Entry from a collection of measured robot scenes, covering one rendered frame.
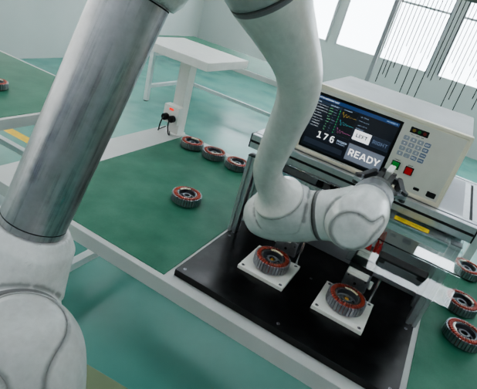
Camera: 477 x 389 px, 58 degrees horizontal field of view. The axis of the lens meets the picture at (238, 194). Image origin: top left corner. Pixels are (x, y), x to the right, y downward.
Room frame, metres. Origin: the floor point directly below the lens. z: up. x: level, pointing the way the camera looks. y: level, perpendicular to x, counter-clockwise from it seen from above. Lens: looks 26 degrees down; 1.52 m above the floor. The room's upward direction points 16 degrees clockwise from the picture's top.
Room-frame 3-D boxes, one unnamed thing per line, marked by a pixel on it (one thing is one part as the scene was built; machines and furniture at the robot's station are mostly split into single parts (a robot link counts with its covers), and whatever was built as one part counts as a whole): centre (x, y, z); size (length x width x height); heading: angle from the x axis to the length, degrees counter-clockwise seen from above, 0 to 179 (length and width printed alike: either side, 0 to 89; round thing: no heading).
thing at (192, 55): (1.93, 0.36, 0.98); 0.37 x 0.35 x 0.46; 68
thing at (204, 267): (1.07, -0.27, 0.76); 0.64 x 0.47 x 0.02; 68
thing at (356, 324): (1.01, -0.38, 0.78); 0.15 x 0.15 x 0.01; 68
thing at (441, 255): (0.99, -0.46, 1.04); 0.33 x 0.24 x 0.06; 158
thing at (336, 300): (1.01, -0.38, 0.80); 0.11 x 0.11 x 0.04
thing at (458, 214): (1.35, -0.38, 1.09); 0.68 x 0.44 x 0.05; 68
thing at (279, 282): (1.10, -0.15, 0.78); 0.15 x 0.15 x 0.01; 68
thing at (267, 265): (1.10, -0.15, 0.80); 0.11 x 0.11 x 0.04
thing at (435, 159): (1.35, -0.40, 1.22); 0.44 x 0.39 x 0.20; 68
